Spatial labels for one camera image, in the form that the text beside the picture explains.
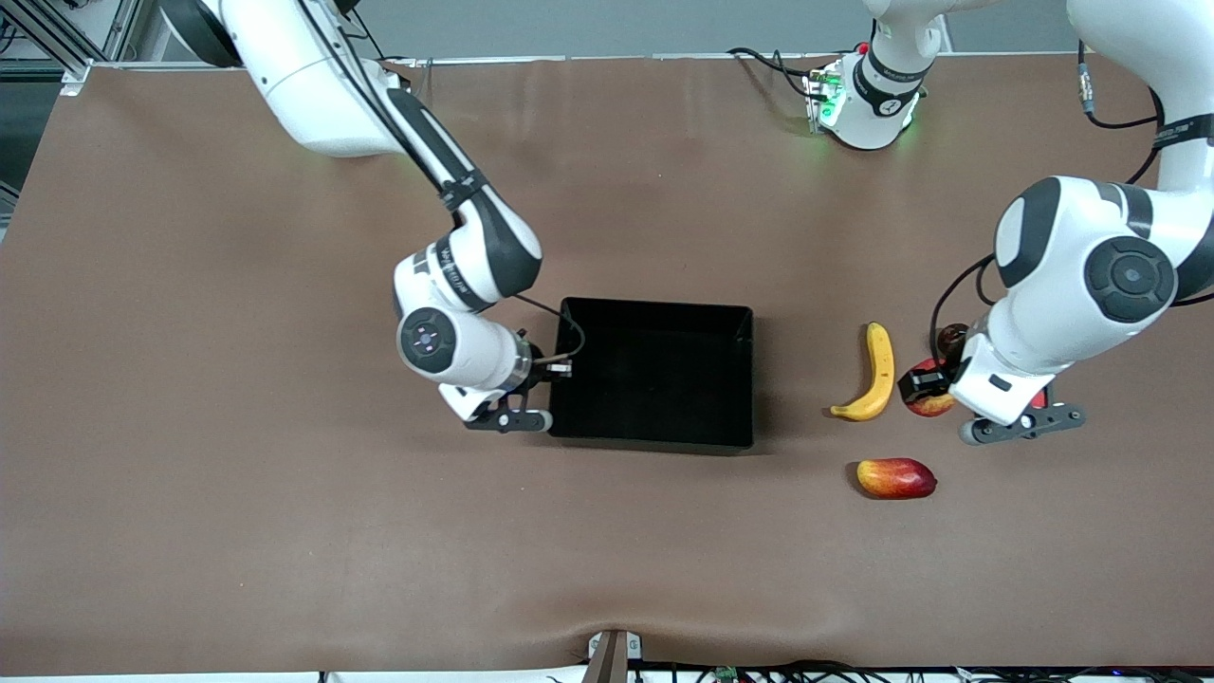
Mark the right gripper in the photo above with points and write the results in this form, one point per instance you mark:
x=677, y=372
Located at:
x=542, y=373

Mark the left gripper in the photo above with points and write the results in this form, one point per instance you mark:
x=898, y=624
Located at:
x=922, y=384

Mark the red yellow apple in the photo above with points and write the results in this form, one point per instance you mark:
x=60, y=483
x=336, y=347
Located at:
x=929, y=408

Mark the yellow banana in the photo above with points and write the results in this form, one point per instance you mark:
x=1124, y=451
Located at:
x=882, y=365

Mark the black plastic box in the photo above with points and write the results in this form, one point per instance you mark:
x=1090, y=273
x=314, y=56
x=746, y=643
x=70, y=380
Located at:
x=654, y=379

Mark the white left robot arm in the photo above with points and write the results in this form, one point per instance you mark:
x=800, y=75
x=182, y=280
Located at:
x=1062, y=237

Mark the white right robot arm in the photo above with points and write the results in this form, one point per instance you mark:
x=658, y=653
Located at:
x=313, y=85

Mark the dark purple round fruit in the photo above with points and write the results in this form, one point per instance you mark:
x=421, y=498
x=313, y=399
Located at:
x=951, y=337

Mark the red yellow mango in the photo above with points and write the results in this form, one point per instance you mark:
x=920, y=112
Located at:
x=896, y=479

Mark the brown table mat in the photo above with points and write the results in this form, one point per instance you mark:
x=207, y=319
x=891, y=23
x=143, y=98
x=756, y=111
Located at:
x=285, y=522

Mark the small green circuit board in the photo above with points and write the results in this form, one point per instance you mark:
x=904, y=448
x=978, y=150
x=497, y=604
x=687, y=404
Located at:
x=726, y=674

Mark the metal clamp bracket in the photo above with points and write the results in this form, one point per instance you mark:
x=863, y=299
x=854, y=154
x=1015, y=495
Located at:
x=612, y=659

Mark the aluminium frame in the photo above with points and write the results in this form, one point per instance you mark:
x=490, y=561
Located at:
x=71, y=62

